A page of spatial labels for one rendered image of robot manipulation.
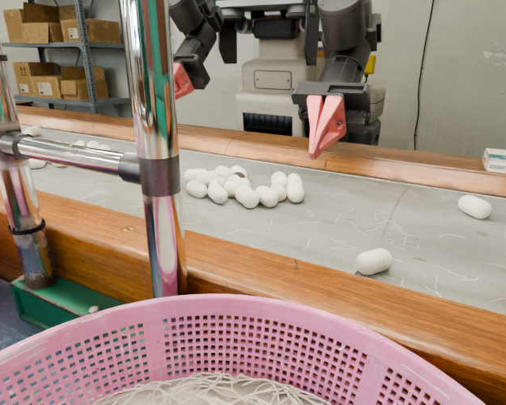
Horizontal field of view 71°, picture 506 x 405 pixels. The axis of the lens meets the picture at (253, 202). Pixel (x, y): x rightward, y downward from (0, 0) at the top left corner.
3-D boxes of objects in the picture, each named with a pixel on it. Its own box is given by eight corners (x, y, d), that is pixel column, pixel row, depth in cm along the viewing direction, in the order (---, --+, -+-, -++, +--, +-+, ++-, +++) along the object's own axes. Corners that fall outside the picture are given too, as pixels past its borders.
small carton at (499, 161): (482, 161, 53) (485, 147, 52) (510, 164, 51) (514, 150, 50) (485, 171, 48) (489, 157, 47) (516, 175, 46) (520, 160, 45)
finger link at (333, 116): (326, 141, 42) (346, 84, 45) (271, 135, 45) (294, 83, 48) (332, 174, 47) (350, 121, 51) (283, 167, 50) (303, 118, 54)
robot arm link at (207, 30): (222, 39, 77) (202, 42, 80) (208, 10, 72) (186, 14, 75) (210, 62, 75) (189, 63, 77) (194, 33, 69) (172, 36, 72)
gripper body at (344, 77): (366, 93, 44) (379, 53, 47) (289, 90, 48) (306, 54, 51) (368, 128, 49) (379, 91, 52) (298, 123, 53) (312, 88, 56)
